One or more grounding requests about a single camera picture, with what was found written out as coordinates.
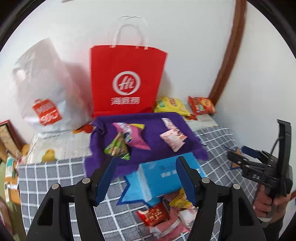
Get person right hand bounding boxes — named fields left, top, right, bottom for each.
left=253, top=186, right=291, bottom=223

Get pink white snack packet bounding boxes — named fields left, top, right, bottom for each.
left=148, top=208, right=197, bottom=240

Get purple towel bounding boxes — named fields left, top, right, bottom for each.
left=84, top=113, right=208, bottom=178

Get cardboard boxes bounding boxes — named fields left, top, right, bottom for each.
left=1, top=142, right=29, bottom=205

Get framed picture box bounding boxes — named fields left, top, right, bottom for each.
left=1, top=120, right=26, bottom=158

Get pale pink snack packet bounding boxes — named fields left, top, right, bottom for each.
left=160, top=130, right=187, bottom=152

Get white printed fruit sheet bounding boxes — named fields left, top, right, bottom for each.
left=21, top=112, right=219, bottom=164

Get yellow snack packet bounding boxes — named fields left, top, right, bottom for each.
left=169, top=188, right=193, bottom=209

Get red snack packet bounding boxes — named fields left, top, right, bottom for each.
left=136, top=202, right=170, bottom=226

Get red paper shopping bag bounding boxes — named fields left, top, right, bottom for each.
left=90, top=15, right=167, bottom=118

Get yellow chips bag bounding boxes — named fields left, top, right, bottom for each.
left=154, top=96, right=190, bottom=116

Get blue tissue pack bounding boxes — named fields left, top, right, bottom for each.
left=116, top=152, right=206, bottom=208

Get orange chips bag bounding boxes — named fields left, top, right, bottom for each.
left=188, top=96, right=217, bottom=115

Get green snack packet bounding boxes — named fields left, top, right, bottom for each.
left=104, top=132, right=130, bottom=160

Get brown door frame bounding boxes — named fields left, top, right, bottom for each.
left=208, top=0, right=247, bottom=105

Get pink yellow snack bag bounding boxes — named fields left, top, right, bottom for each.
left=112, top=122, right=151, bottom=151

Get pink white candy stick packet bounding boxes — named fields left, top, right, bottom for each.
left=162, top=118, right=180, bottom=133

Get grey checked blanket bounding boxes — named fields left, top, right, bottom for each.
left=18, top=126, right=257, bottom=240

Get white Miniso plastic bag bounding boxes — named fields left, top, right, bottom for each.
left=11, top=38, right=91, bottom=134

